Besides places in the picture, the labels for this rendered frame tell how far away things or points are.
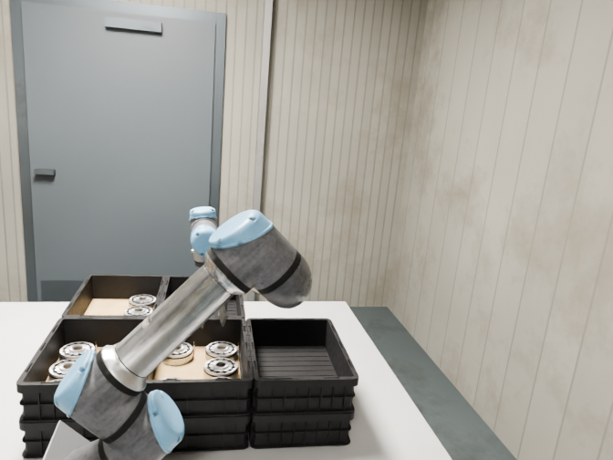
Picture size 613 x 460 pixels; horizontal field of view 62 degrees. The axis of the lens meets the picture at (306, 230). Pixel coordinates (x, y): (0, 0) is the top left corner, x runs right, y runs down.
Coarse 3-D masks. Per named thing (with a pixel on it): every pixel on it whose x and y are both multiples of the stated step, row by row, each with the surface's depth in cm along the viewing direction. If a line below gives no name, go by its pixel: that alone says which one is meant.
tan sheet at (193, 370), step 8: (200, 352) 171; (192, 360) 166; (200, 360) 166; (160, 368) 160; (168, 368) 160; (176, 368) 160; (184, 368) 161; (192, 368) 161; (200, 368) 162; (160, 376) 155; (168, 376) 155; (176, 376) 156; (184, 376) 156; (192, 376) 157; (200, 376) 157; (240, 376) 159
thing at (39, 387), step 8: (56, 328) 158; (48, 336) 153; (40, 352) 144; (32, 360) 140; (32, 368) 137; (24, 376) 132; (16, 384) 129; (24, 384) 128; (32, 384) 129; (40, 384) 129; (48, 384) 129; (56, 384) 130; (24, 392) 129; (32, 392) 129; (40, 392) 129; (48, 392) 130
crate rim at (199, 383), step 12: (252, 372) 143; (156, 384) 134; (168, 384) 135; (180, 384) 135; (192, 384) 136; (204, 384) 137; (216, 384) 137; (228, 384) 138; (240, 384) 138; (252, 384) 140
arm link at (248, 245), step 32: (224, 224) 104; (256, 224) 97; (224, 256) 97; (256, 256) 97; (288, 256) 100; (192, 288) 98; (224, 288) 99; (256, 288) 102; (160, 320) 98; (192, 320) 98; (128, 352) 97; (160, 352) 98; (64, 384) 97; (96, 384) 95; (128, 384) 96; (96, 416) 96; (128, 416) 98
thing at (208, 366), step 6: (210, 360) 161; (216, 360) 162; (222, 360) 161; (228, 360) 162; (204, 366) 157; (210, 366) 157; (234, 366) 158; (210, 372) 154; (216, 372) 154; (222, 372) 154; (228, 372) 154
